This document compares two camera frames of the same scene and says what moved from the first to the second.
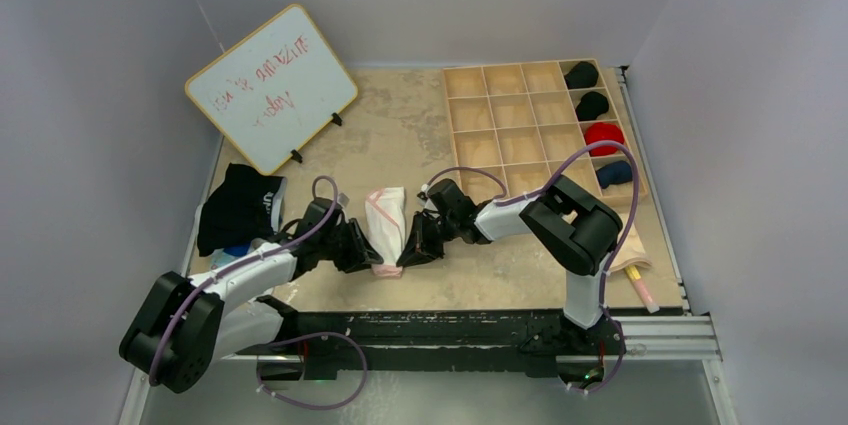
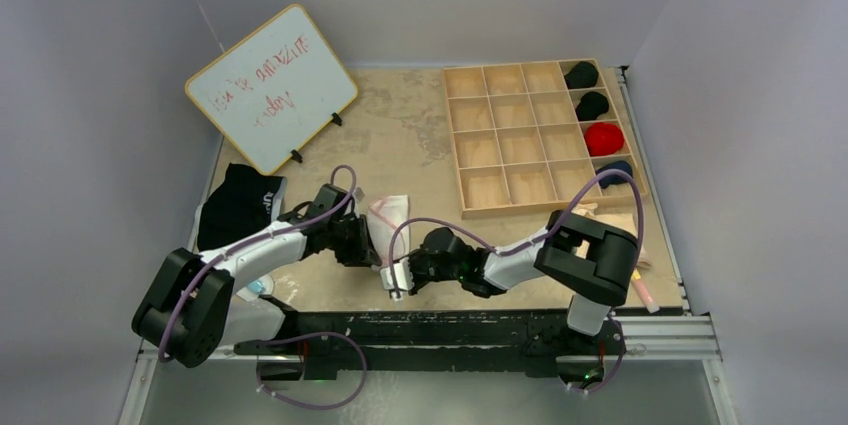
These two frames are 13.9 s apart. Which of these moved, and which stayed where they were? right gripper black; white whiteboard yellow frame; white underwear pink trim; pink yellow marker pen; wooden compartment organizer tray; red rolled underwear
Moved: right gripper black; white underwear pink trim
Stayed: pink yellow marker pen; wooden compartment organizer tray; white whiteboard yellow frame; red rolled underwear
